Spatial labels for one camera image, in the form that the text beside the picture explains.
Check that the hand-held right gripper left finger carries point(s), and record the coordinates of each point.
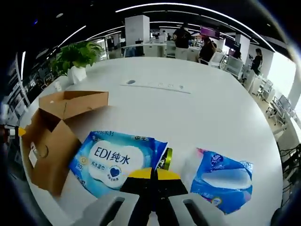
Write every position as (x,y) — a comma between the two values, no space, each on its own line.
(136,200)

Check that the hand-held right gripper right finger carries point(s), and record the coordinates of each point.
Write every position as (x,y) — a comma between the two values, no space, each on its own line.
(171,200)

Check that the silver green pouch soft item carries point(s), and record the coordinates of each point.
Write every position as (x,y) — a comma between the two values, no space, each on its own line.
(168,157)

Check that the brown cardboard shoe box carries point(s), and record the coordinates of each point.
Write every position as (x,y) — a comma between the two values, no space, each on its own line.
(54,164)

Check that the blue pink tissue pack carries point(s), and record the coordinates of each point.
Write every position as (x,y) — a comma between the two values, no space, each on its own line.
(221,179)

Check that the blue wipes pack soft item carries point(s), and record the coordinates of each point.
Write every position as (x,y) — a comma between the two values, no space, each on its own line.
(105,153)

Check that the green plant in white pot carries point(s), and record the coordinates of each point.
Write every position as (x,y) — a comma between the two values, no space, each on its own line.
(77,54)

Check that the white table socket strip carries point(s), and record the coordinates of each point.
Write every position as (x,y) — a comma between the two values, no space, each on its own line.
(160,86)

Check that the white office chair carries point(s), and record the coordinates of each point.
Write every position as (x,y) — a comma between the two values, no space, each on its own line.
(265,89)
(218,59)

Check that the grey office chair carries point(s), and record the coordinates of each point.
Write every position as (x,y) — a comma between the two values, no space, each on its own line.
(234,65)

